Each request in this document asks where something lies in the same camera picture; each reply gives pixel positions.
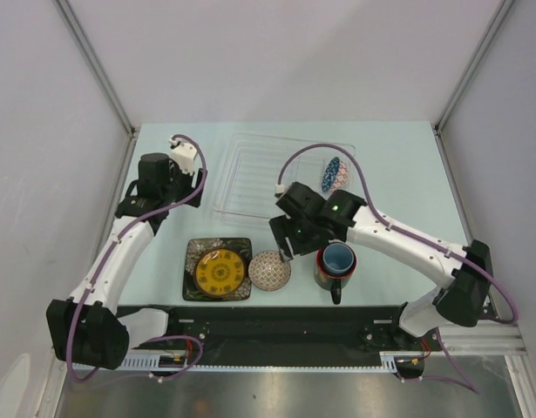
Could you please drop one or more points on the brown lattice pattern bowl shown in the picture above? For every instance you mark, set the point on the brown lattice pattern bowl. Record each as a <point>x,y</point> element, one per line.
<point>268,272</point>

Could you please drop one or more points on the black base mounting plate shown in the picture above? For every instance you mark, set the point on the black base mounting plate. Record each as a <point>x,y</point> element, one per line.
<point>294,336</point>

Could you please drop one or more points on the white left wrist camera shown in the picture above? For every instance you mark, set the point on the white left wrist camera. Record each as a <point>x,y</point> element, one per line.
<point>183,153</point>

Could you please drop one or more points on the black floral mug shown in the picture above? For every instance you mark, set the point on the black floral mug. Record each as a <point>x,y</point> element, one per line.
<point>334,285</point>

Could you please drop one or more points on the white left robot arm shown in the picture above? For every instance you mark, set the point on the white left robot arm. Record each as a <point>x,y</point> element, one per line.
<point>85,328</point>

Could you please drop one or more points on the yellow round plate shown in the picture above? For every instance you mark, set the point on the yellow round plate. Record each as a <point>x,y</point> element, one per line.
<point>220,272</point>

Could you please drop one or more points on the blue triangle pattern bowl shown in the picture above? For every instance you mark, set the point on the blue triangle pattern bowl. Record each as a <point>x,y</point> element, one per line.
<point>335,176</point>

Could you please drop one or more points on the black floral square plate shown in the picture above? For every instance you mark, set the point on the black floral square plate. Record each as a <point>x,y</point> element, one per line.
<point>196,248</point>

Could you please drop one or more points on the clear wire dish rack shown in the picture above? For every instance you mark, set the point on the clear wire dish rack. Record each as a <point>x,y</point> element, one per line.
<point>254,164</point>

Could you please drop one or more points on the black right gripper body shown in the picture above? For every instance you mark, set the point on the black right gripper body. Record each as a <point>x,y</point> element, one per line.
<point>302,239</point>

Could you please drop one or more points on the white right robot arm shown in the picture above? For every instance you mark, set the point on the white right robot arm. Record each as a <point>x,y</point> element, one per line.
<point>460,273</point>

